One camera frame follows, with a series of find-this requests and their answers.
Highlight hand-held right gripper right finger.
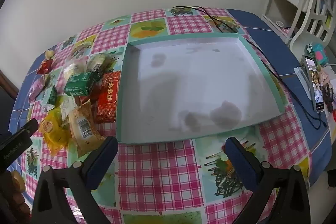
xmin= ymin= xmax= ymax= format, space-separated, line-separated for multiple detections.
xmin=224 ymin=136 xmax=311 ymax=224

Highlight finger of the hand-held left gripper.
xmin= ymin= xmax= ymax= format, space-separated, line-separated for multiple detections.
xmin=14 ymin=118 xmax=39 ymax=138

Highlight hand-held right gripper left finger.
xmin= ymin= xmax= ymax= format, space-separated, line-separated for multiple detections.
xmin=31 ymin=136 xmax=118 ymax=224

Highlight yellow snack packet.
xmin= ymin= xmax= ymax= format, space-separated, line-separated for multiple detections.
xmin=39 ymin=109 xmax=71 ymax=156

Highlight tan barcode bread packet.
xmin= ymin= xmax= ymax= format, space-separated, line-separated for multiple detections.
xmin=69 ymin=101 xmax=105 ymax=157

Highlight white green snack packet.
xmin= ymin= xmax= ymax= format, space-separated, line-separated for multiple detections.
xmin=41 ymin=86 xmax=58 ymax=111

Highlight pink snack packet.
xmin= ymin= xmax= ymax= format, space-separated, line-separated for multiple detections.
xmin=28 ymin=80 xmax=46 ymax=102

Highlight red gold-patterned snack packet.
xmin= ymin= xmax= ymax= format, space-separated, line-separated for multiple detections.
xmin=94 ymin=71 xmax=122 ymax=123

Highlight teal cardboard box lid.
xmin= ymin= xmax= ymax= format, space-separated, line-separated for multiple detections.
xmin=115 ymin=32 xmax=285 ymax=145

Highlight clear packet pale pastry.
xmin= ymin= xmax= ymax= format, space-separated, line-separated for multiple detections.
xmin=87 ymin=52 xmax=118 ymax=73

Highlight pink checked tablecloth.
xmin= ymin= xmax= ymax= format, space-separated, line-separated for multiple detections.
xmin=25 ymin=7 xmax=313 ymax=224

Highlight grey phone stand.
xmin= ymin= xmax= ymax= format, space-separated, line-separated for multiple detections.
xmin=294 ymin=67 xmax=315 ymax=101

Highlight smartphone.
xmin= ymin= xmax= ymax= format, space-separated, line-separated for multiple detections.
xmin=302 ymin=55 xmax=326 ymax=113

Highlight checkered patchwork tablecloth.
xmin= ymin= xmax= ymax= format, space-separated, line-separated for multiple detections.
xmin=9 ymin=9 xmax=331 ymax=188

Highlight teal pink tissue pack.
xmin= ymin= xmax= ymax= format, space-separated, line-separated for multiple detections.
xmin=311 ymin=43 xmax=328 ymax=67

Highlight black cable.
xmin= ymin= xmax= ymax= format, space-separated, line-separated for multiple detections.
xmin=173 ymin=6 xmax=328 ymax=130

